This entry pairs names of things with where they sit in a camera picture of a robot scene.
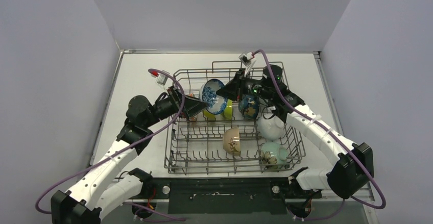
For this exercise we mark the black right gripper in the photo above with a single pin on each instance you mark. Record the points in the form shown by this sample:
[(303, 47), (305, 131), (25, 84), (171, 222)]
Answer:
[(239, 84)]

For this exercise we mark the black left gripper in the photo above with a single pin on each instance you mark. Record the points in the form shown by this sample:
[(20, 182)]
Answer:
[(192, 105)]

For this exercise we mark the yellow green bowl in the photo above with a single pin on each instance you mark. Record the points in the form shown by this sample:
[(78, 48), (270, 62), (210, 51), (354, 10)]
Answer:
[(209, 115)]

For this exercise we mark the blue white patterned bowl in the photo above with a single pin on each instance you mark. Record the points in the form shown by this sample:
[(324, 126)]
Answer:
[(208, 94)]

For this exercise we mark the lime green bowl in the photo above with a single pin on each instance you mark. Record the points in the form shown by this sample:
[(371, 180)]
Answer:
[(228, 111)]

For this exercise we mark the white bowl with tan outside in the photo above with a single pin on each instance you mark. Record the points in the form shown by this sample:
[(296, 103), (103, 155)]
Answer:
[(231, 141)]

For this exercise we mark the white bowl with blue outside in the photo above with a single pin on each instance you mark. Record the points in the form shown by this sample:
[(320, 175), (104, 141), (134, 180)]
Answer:
[(271, 129)]

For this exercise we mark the pale celadon bowl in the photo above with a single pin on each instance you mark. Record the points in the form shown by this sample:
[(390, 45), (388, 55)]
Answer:
[(273, 155)]

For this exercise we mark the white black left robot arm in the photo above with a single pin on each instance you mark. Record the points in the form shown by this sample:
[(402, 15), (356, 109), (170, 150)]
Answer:
[(92, 198)]

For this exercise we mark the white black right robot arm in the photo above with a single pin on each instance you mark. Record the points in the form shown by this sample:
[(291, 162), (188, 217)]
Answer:
[(352, 163)]

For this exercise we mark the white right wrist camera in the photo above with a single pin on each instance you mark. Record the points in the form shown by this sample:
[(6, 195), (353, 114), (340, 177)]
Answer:
[(248, 60)]

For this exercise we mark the grey wire dish rack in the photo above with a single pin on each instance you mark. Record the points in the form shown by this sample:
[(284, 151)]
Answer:
[(195, 146)]

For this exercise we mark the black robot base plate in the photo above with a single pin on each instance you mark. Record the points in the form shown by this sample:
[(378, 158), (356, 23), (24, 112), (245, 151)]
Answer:
[(225, 195)]

